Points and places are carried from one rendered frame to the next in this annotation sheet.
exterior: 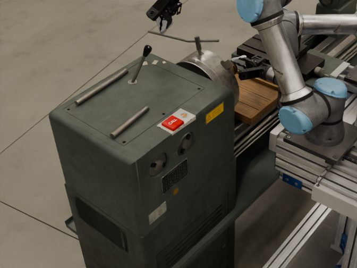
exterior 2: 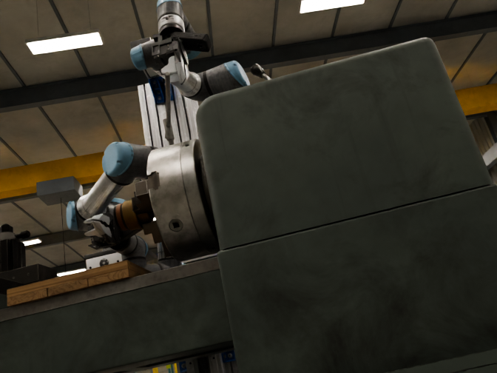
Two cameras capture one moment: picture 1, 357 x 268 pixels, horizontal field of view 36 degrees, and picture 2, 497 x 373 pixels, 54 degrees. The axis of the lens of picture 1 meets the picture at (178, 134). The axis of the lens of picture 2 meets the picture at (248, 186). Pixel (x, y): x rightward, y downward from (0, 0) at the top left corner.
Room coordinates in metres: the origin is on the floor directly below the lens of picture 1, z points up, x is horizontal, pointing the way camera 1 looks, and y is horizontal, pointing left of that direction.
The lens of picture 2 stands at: (2.73, 0.95, 0.59)
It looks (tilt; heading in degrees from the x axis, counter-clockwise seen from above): 21 degrees up; 231
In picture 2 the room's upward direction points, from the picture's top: 12 degrees counter-clockwise
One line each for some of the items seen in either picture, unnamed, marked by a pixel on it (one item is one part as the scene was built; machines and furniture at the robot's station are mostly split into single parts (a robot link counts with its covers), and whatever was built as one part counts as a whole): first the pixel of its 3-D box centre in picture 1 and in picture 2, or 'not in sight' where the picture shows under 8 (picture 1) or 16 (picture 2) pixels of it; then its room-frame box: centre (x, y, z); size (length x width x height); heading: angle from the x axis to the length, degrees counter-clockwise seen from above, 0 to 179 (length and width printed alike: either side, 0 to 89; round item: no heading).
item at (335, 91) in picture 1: (328, 98); not in sight; (1.60, -0.54, 1.33); 0.13 x 0.12 x 0.14; 126
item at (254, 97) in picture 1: (239, 93); (101, 293); (2.27, -0.32, 0.89); 0.36 x 0.30 x 0.04; 46
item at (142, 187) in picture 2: not in sight; (147, 195); (2.20, -0.12, 1.09); 0.12 x 0.11 x 0.05; 46
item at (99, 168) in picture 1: (147, 136); (330, 174); (1.78, 0.13, 1.06); 0.59 x 0.48 x 0.39; 136
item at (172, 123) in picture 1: (172, 123); not in sight; (1.60, 0.02, 1.26); 0.06 x 0.06 x 0.02; 46
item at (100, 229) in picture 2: (241, 64); (94, 231); (2.27, -0.33, 1.06); 0.09 x 0.06 x 0.03; 45
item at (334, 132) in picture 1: (325, 123); not in sight; (1.60, -0.55, 1.21); 0.15 x 0.15 x 0.10
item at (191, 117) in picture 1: (176, 126); not in sight; (1.62, 0.00, 1.23); 0.13 x 0.08 x 0.06; 136
